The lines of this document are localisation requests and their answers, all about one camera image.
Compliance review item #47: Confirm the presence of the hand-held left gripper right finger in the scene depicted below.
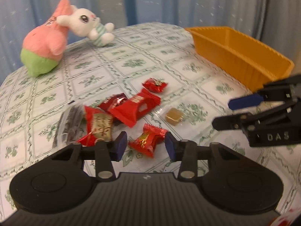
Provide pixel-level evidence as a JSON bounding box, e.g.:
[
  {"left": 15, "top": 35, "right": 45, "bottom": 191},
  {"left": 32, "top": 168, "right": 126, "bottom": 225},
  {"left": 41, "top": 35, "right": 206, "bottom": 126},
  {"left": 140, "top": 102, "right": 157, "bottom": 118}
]
[{"left": 165, "top": 132, "right": 245, "bottom": 182}]

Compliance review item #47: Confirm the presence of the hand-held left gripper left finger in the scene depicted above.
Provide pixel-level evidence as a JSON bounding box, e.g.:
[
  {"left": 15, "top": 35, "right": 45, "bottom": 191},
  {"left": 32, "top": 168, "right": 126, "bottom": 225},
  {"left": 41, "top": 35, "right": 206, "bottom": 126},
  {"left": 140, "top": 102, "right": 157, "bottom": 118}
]
[{"left": 48, "top": 131, "right": 128, "bottom": 182}]

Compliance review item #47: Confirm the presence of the red and white printed cloth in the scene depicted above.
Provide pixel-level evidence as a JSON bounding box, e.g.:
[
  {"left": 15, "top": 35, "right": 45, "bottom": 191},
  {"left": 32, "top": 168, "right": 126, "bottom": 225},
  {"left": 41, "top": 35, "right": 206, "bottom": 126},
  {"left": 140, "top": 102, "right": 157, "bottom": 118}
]
[{"left": 268, "top": 208, "right": 299, "bottom": 226}]

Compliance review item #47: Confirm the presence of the clear packet of dark snack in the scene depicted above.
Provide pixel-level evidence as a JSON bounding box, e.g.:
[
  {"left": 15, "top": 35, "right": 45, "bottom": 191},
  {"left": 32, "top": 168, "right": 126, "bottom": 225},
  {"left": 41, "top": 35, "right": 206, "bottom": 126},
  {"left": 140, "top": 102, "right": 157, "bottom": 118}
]
[{"left": 52, "top": 105, "right": 85, "bottom": 150}]

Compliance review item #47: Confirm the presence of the dark red snack packet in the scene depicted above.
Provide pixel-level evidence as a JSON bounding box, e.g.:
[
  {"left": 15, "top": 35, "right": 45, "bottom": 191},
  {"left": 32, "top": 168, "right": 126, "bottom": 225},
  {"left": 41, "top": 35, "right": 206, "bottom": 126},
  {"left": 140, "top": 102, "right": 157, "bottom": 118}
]
[{"left": 97, "top": 93, "right": 128, "bottom": 114}]

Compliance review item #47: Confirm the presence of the red and gold snack packet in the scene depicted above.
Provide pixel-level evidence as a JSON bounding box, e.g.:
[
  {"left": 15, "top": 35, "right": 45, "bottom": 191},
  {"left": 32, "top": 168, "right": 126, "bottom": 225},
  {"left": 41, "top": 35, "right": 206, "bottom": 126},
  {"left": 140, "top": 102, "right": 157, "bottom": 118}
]
[{"left": 77, "top": 106, "right": 114, "bottom": 146}]

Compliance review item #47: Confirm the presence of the small red candy packet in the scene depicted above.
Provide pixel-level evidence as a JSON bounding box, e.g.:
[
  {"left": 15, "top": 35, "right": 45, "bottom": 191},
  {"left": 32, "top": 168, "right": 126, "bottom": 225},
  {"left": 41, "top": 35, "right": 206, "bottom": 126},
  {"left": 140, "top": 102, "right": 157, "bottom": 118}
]
[{"left": 142, "top": 78, "right": 168, "bottom": 96}]

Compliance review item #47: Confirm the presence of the clear-wrapped caramel cube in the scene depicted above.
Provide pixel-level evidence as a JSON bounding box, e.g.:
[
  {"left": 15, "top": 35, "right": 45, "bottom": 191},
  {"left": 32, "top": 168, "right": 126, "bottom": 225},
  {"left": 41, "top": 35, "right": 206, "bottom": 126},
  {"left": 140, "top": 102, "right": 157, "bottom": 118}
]
[{"left": 162, "top": 108, "right": 185, "bottom": 125}]

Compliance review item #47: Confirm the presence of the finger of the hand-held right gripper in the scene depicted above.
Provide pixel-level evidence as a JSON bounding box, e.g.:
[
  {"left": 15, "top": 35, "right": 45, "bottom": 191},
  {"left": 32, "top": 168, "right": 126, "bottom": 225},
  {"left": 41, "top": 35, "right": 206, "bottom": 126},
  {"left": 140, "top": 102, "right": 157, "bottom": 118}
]
[
  {"left": 228, "top": 74, "right": 301, "bottom": 111},
  {"left": 212, "top": 96, "right": 301, "bottom": 131}
]

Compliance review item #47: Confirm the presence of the pink star plush toy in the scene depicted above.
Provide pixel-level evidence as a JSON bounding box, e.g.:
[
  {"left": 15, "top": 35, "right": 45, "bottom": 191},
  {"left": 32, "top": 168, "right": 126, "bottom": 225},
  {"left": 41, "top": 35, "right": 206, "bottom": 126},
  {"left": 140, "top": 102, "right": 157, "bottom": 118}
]
[{"left": 20, "top": 0, "right": 73, "bottom": 77}]

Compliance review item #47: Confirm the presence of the blue star-print curtain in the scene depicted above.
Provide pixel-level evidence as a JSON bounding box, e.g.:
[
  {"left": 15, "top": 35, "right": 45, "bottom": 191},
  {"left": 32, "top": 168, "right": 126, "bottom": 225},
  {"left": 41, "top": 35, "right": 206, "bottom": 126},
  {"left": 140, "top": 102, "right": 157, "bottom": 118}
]
[{"left": 0, "top": 0, "right": 271, "bottom": 80}]

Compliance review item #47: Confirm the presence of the orange plastic tray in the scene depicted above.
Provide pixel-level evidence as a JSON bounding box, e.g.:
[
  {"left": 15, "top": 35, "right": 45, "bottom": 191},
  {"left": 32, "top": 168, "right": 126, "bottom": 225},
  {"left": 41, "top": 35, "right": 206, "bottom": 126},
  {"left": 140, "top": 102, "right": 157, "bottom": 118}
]
[{"left": 185, "top": 26, "right": 295, "bottom": 92}]

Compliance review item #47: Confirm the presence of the red twisted candy wrapper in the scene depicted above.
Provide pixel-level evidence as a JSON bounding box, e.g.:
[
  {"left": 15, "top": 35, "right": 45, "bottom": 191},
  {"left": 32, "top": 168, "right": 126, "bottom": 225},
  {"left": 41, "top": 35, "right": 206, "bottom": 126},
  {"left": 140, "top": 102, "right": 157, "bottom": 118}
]
[{"left": 128, "top": 124, "right": 168, "bottom": 158}]

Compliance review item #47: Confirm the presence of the grey lace-trimmed curtain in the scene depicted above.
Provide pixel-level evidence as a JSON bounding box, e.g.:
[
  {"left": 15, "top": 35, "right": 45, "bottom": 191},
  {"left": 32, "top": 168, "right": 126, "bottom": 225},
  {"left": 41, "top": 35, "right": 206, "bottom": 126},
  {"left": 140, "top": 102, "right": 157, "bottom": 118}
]
[{"left": 261, "top": 0, "right": 301, "bottom": 62}]

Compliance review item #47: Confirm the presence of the large bright red snack packet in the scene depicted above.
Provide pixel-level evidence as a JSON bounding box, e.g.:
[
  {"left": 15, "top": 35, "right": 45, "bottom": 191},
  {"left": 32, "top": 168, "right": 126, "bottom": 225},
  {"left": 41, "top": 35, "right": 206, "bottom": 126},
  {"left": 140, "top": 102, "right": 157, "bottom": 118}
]
[{"left": 109, "top": 88, "right": 162, "bottom": 128}]

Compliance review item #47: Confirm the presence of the white bunny plush toy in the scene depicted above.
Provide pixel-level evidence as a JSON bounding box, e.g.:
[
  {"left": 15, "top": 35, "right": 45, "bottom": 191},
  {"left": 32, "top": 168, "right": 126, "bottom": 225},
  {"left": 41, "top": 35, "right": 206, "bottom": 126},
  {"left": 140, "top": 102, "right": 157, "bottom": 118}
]
[{"left": 56, "top": 5, "right": 116, "bottom": 47}]

